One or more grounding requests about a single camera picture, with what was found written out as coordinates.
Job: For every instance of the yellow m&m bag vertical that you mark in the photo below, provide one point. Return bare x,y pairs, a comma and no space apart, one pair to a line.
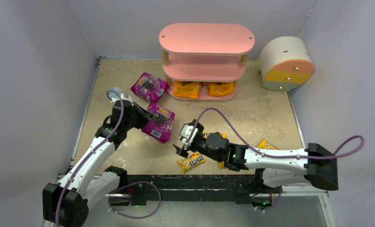
221,165

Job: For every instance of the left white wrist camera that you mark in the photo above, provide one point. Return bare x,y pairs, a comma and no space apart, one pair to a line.
119,96

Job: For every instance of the blue white blister pack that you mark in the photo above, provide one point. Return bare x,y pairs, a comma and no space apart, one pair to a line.
115,90

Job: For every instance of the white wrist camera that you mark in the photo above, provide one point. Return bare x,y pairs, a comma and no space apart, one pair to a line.
187,134
119,96

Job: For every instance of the large orange gummy candy bag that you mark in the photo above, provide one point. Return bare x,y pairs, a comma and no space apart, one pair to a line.
187,89

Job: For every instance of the yellow m&m bag lower left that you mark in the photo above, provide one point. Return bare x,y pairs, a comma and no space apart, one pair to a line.
191,161

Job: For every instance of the pink three-tier shelf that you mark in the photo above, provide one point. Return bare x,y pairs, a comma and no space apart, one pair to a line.
205,53

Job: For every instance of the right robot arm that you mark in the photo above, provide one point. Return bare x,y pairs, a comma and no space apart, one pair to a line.
314,165

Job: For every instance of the yellow m&m bag upper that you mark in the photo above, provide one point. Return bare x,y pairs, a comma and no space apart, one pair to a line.
207,134

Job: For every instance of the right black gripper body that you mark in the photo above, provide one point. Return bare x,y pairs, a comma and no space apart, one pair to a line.
197,147

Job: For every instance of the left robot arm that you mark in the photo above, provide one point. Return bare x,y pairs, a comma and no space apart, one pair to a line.
67,203

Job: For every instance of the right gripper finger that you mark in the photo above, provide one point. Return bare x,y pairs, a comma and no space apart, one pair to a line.
182,151
191,147

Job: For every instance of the yellow m&m bag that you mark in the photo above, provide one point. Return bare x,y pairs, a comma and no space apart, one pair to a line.
265,144
207,134
191,161

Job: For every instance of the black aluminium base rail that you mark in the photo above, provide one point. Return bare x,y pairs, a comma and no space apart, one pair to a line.
240,189

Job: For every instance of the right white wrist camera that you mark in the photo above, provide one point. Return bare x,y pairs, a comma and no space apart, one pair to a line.
187,134

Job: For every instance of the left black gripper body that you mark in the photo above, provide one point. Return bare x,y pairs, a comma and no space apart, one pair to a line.
142,115

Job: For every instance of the round cream drawer cabinet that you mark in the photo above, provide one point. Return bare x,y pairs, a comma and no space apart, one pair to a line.
285,64

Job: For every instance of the purple grape candy bag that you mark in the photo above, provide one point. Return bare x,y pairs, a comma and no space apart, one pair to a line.
150,88
160,126

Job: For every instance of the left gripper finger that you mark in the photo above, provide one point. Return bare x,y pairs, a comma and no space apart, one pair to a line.
143,120
141,113

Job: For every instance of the yellow m&m bag right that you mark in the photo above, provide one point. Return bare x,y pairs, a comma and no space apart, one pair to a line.
265,144

